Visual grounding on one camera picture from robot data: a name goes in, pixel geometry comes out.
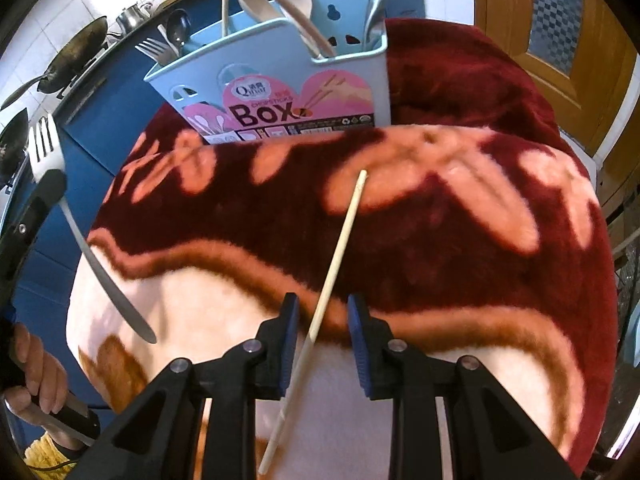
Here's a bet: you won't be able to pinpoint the red floral blanket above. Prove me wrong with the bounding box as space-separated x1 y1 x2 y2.
65 17 618 480

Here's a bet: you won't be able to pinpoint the small black wok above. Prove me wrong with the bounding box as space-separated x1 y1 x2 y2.
0 107 30 191

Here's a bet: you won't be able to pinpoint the metal spoon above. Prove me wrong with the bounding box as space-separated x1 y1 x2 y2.
159 8 192 56

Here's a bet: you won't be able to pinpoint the beige wooden spoon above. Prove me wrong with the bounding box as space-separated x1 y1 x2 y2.
235 0 283 28

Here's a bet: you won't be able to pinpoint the metal fork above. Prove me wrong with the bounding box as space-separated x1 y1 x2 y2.
27 114 158 345
135 37 181 66

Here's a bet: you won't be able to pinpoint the blue kitchen cabinets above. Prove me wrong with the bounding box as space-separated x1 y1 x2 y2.
0 0 426 461

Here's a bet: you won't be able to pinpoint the steel kettle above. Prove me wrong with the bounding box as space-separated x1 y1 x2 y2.
116 2 153 33

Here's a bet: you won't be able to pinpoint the person's left hand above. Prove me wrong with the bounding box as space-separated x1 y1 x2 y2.
7 322 86 453

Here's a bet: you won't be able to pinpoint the large black wok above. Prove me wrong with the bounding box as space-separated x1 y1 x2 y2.
0 16 110 111

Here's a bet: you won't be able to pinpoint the wooden door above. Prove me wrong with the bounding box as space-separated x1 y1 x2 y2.
472 0 640 161

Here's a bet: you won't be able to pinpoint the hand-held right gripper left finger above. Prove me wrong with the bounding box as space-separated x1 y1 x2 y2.
65 292 301 480

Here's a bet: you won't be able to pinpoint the stainless steel utensil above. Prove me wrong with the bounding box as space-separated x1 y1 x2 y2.
362 0 396 53

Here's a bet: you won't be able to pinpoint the light blue utensil holder box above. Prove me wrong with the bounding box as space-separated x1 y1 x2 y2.
144 0 392 147

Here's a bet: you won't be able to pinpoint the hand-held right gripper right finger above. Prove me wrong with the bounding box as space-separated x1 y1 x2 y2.
347 294 581 480

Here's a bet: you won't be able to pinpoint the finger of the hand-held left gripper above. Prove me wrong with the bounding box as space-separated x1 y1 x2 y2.
25 169 68 232

